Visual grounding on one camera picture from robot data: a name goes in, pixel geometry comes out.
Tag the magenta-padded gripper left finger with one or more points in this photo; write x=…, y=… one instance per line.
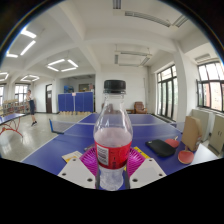
x=88, y=161

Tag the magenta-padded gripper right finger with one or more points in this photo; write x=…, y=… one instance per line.
x=135, y=161

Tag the clear bottle with red label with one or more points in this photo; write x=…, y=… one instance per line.
x=112, y=140

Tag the black paddle case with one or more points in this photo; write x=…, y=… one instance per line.
x=160, y=147

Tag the red table tennis paddle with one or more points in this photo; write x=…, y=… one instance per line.
x=172, y=142
x=185, y=156

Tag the table tennis net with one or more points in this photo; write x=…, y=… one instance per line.
x=63, y=126

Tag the brown armchair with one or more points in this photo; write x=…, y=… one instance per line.
x=140, y=107

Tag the blue partition screen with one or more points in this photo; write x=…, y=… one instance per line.
x=76, y=102

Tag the brown cardboard box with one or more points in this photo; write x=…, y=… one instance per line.
x=191, y=133

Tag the dark brown door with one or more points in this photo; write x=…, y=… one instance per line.
x=49, y=99

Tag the tall black-framed glass door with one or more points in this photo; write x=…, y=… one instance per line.
x=166, y=91

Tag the beige cabinet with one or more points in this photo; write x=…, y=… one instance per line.
x=203, y=121
x=217, y=133

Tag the person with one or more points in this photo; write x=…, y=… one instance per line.
x=32, y=105

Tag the blue table with red legs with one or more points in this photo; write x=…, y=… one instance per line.
x=10, y=117

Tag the book shelf unit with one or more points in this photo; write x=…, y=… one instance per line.
x=15, y=106

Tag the small bright window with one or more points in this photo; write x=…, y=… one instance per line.
x=20, y=92

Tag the ceiling air conditioner unit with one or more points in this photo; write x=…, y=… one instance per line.
x=133, y=58

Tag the ceiling lights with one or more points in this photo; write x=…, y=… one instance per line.
x=56, y=62

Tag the large black-framed window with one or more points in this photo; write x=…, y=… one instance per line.
x=211, y=86

